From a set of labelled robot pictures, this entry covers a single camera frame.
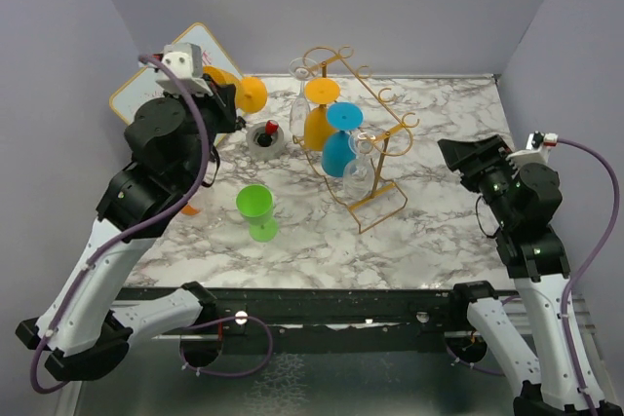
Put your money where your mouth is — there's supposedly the yellow goblet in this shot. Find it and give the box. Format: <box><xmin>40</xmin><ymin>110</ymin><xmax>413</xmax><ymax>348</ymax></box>
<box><xmin>203</xmin><ymin>65</ymin><xmax>268</xmax><ymax>114</ymax></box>
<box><xmin>303</xmin><ymin>77</ymin><xmax>340</xmax><ymax>151</ymax></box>

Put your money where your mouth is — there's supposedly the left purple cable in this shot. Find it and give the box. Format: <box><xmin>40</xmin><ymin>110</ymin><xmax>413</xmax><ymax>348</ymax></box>
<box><xmin>29</xmin><ymin>54</ymin><xmax>274</xmax><ymax>395</ymax></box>

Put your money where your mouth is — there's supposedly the green goblet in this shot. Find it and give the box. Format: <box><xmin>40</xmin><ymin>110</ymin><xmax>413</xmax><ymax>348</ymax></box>
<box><xmin>236</xmin><ymin>184</ymin><xmax>279</xmax><ymax>243</ymax></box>

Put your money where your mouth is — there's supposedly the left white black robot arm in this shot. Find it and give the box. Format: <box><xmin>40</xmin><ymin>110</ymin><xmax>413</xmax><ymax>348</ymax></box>
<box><xmin>16</xmin><ymin>74</ymin><xmax>244</xmax><ymax>385</ymax></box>

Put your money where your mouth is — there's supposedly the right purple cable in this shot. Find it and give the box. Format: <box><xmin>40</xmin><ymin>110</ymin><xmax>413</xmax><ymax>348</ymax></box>
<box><xmin>446</xmin><ymin>137</ymin><xmax>621</xmax><ymax>416</ymax></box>

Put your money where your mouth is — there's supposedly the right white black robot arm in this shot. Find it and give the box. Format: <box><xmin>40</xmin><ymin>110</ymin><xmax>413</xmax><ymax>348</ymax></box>
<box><xmin>438</xmin><ymin>132</ymin><xmax>623</xmax><ymax>415</ymax></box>

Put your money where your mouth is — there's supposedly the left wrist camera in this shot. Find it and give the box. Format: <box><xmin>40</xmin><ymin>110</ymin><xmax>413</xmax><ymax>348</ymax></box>
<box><xmin>161</xmin><ymin>42</ymin><xmax>214</xmax><ymax>96</ymax></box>

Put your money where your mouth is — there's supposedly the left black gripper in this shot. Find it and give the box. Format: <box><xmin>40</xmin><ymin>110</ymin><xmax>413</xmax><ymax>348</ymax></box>
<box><xmin>165</xmin><ymin>73</ymin><xmax>244</xmax><ymax>186</ymax></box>

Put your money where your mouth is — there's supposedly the whiteboard with red writing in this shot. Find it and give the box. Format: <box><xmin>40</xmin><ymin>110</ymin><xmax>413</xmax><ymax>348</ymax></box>
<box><xmin>109</xmin><ymin>22</ymin><xmax>243</xmax><ymax>125</ymax></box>

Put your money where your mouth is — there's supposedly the orange cup left back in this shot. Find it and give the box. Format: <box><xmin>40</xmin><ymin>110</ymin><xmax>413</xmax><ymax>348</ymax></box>
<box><xmin>180</xmin><ymin>204</ymin><xmax>200</xmax><ymax>216</ymax></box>

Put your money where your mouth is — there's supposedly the gold wire glass rack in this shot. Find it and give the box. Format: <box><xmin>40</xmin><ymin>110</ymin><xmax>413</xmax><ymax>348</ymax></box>
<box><xmin>292</xmin><ymin>46</ymin><xmax>418</xmax><ymax>234</ymax></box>

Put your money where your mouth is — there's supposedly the blue goblet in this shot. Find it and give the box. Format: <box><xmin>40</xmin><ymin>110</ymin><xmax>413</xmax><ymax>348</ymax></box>
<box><xmin>321</xmin><ymin>102</ymin><xmax>364</xmax><ymax>177</ymax></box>

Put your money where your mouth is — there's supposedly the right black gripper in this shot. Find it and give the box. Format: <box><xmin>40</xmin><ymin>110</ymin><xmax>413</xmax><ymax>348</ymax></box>
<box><xmin>439</xmin><ymin>132</ymin><xmax>520</xmax><ymax>226</ymax></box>

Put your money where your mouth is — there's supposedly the grey holder with marker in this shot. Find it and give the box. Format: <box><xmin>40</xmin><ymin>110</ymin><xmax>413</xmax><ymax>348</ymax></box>
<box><xmin>246</xmin><ymin>120</ymin><xmax>286</xmax><ymax>162</ymax></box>

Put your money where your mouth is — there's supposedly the clear wine glass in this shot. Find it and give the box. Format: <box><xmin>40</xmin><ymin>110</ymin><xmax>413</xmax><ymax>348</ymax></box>
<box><xmin>289</xmin><ymin>57</ymin><xmax>314</xmax><ymax>139</ymax></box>

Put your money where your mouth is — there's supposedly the purple cable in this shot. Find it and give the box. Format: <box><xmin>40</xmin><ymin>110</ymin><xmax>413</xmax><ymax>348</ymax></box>
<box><xmin>29</xmin><ymin>54</ymin><xmax>274</xmax><ymax>395</ymax></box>
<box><xmin>446</xmin><ymin>137</ymin><xmax>621</xmax><ymax>416</ymax></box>

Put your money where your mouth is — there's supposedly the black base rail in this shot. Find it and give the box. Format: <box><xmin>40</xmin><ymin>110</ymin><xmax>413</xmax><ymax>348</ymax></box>
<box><xmin>111</xmin><ymin>280</ymin><xmax>518</xmax><ymax>355</ymax></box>

